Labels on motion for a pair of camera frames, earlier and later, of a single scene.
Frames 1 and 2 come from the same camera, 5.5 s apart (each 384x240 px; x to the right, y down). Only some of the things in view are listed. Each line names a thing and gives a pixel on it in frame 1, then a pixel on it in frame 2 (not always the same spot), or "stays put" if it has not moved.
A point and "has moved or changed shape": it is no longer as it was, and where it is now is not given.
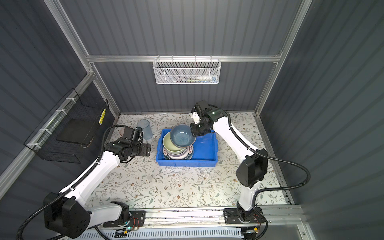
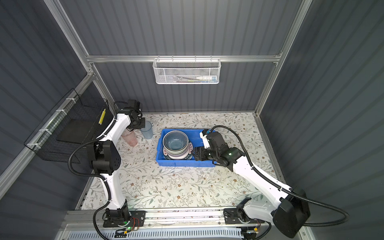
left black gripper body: x=142 y=150 → x=140 y=123
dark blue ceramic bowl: x=181 y=135 has moved or changed shape
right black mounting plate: x=231 y=216 stays put
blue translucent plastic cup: x=146 y=129 stays put
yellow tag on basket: x=102 y=117 stays put
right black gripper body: x=198 y=129 → x=206 y=153
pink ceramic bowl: x=179 y=156 stays put
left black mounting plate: x=138 y=218 stays put
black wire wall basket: x=71 y=127 stays put
